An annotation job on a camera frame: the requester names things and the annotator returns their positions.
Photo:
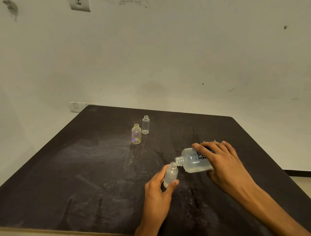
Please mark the person's left hand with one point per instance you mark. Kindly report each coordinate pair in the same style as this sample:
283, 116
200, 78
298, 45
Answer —
155, 201

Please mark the person's right hand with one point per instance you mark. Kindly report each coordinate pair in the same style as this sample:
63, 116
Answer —
228, 167

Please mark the person's right middle finger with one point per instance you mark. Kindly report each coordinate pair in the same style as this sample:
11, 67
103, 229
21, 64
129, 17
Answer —
213, 147

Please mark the person's left thumb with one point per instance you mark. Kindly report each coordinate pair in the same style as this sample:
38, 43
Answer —
171, 186

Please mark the person's right thumb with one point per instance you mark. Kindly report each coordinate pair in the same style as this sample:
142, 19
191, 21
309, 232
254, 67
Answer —
211, 175

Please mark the person's right little finger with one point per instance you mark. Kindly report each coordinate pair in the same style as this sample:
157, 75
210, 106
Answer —
230, 147

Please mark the small frosted glass bottle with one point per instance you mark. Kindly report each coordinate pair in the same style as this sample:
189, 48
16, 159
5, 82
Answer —
170, 175

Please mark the large clear labelled bottle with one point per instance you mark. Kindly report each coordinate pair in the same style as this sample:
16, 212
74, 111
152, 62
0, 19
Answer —
194, 161

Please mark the person's right forearm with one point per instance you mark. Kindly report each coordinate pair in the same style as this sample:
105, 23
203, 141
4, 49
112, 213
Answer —
272, 211

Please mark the person's left forearm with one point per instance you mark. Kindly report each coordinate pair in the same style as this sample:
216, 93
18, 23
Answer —
147, 230

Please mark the iridescent yellow glass bottle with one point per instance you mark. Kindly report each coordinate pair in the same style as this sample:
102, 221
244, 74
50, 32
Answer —
136, 134

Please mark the slim clear plastic bottle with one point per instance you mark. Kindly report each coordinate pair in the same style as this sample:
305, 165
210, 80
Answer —
145, 125

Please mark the white wall switch plate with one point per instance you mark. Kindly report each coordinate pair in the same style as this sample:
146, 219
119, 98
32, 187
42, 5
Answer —
79, 106

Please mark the white wall socket plate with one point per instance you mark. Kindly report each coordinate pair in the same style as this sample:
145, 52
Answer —
80, 5

